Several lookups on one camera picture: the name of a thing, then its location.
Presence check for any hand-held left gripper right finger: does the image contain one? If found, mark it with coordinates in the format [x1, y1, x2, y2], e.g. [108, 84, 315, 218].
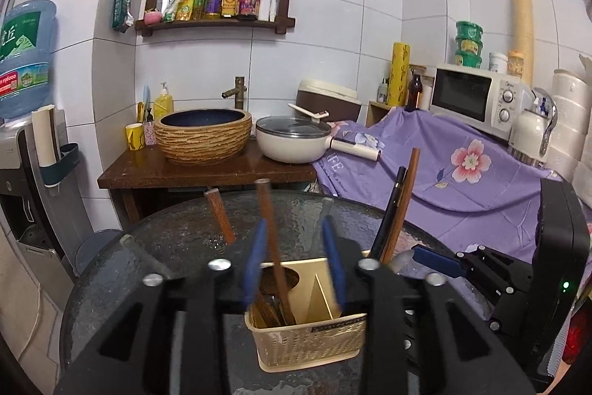
[321, 217, 537, 395]

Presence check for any bronze faucet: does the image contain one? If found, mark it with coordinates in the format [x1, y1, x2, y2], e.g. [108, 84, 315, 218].
[221, 76, 248, 110]

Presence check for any grey water dispenser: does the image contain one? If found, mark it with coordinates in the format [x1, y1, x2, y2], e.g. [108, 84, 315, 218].
[0, 117, 77, 285]

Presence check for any white electric kettle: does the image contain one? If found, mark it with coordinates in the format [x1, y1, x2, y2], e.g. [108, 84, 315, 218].
[506, 87, 558, 169]

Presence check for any white pan with handle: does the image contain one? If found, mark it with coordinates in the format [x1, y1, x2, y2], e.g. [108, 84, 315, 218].
[255, 115, 382, 165]

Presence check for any tall beige roll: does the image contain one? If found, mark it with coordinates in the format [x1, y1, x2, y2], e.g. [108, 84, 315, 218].
[511, 0, 536, 86]

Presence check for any brown glass bottle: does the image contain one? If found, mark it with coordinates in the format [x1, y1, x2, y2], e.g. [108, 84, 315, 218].
[407, 73, 424, 111]

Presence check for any red bag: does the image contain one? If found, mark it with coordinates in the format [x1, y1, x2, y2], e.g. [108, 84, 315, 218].
[568, 315, 592, 361]

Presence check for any purple floral cloth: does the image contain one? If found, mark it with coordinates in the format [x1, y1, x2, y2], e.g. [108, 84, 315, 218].
[314, 106, 592, 280]

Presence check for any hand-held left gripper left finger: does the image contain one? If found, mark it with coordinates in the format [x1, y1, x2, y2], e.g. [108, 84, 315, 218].
[54, 218, 269, 395]

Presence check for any blue water jug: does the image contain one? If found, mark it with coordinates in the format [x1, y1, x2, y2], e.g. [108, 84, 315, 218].
[0, 0, 57, 123]

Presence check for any pink patterned pump bottle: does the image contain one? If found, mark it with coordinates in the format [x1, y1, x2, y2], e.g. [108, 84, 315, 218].
[144, 108, 157, 146]

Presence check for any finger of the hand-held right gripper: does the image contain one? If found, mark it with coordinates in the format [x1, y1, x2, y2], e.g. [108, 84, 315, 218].
[489, 293, 528, 333]
[411, 245, 532, 298]

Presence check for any woven pattern wash basin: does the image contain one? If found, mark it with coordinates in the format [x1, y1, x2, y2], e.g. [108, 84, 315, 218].
[154, 108, 253, 167]

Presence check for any cream plastic utensil basket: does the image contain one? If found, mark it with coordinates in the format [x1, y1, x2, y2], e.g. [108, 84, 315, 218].
[244, 256, 371, 372]

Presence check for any yellow patterned roll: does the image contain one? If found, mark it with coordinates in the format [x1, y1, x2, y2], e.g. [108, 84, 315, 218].
[387, 42, 411, 108]

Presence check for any white microwave oven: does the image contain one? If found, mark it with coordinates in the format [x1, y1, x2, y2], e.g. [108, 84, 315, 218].
[430, 63, 525, 141]

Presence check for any stack of toilet paper rolls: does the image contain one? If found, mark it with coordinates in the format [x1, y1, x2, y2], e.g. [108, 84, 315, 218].
[539, 53, 592, 187]

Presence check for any glass pan lid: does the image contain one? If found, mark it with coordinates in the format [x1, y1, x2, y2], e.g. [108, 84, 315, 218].
[256, 116, 333, 140]

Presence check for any yellow soap bottle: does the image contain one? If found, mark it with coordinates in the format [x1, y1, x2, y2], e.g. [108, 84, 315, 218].
[154, 81, 174, 120]

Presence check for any yellow green snack packet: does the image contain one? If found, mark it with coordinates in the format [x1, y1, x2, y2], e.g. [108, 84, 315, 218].
[164, 0, 195, 22]

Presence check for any brown and white rice cooker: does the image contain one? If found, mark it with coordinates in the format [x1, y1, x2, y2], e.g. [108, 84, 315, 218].
[296, 79, 361, 123]

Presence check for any light wooden box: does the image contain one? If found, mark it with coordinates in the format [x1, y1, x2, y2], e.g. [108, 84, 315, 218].
[367, 100, 394, 127]

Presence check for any dark wooden vanity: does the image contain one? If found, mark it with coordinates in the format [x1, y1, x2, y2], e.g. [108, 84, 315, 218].
[97, 140, 317, 224]

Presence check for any dark green wall holder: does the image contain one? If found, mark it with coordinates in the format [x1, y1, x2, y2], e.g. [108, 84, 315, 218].
[38, 143, 79, 187]

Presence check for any green packet on wall hook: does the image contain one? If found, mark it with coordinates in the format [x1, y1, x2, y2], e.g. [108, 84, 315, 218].
[112, 0, 135, 34]

